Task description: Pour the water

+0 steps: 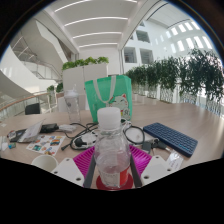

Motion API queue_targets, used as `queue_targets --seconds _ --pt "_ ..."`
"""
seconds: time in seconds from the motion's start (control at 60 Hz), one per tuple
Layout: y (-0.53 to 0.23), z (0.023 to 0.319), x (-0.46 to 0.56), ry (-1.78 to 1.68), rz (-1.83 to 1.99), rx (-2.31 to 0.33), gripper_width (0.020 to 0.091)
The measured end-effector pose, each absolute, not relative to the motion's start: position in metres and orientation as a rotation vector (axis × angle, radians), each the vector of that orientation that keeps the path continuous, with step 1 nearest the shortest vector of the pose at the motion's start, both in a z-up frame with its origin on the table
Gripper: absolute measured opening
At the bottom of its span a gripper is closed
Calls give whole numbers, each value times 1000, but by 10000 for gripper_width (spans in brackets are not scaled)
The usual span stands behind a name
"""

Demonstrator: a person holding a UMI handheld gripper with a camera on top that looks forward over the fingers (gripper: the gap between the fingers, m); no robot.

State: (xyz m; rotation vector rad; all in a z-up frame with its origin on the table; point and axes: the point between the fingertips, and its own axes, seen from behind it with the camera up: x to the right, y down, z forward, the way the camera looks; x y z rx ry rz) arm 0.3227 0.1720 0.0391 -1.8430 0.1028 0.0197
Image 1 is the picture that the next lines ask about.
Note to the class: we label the black chair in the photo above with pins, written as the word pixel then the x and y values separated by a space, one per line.
pixel 32 109

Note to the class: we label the white label tag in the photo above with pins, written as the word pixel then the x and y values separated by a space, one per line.
pixel 174 161

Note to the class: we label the glass balcony railing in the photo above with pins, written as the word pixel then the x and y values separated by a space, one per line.
pixel 23 101

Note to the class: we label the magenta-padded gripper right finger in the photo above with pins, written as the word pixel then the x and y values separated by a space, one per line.
pixel 156 168

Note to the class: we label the green cat-print tote bag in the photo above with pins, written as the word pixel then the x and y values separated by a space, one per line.
pixel 106 95

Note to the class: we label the clear plastic water bottle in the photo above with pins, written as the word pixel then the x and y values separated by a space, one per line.
pixel 111 150

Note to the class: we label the white chair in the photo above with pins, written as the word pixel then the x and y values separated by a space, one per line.
pixel 61 104

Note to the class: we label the black power adapter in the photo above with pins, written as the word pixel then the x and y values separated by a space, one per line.
pixel 49 127

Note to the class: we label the teal marker pen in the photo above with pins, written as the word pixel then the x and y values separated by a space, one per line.
pixel 11 145

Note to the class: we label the dark blue keyboard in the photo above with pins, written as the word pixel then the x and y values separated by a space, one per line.
pixel 171 138

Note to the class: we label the white cabinet with plants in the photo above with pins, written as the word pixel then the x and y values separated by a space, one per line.
pixel 85 75

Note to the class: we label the white grid-pattern mug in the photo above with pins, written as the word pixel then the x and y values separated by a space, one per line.
pixel 45 163

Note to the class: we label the clear lidded tumbler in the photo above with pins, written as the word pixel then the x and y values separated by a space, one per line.
pixel 72 106

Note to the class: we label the white charger block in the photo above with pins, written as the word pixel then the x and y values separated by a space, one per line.
pixel 67 128

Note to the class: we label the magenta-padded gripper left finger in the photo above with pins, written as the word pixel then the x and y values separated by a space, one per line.
pixel 68 170

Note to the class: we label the green hedge planter row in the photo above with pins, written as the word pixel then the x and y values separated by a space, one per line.
pixel 186 76

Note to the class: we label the black folder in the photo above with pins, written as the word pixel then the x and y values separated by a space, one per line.
pixel 15 135

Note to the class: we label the ceiling light strips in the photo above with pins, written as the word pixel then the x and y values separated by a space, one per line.
pixel 96 26

